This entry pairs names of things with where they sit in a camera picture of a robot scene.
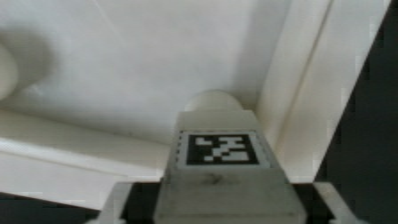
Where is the white square table top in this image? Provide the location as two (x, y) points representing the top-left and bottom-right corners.
(0, 0), (333, 188)

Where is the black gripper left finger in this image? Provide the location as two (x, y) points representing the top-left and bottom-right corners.
(85, 182), (159, 224)

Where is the white table leg with tag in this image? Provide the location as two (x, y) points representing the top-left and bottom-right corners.
(154, 90), (307, 224)

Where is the white fence frame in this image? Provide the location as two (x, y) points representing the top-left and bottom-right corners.
(0, 0), (392, 208)

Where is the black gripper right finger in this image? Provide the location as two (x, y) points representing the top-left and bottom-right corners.
(292, 182), (369, 224)

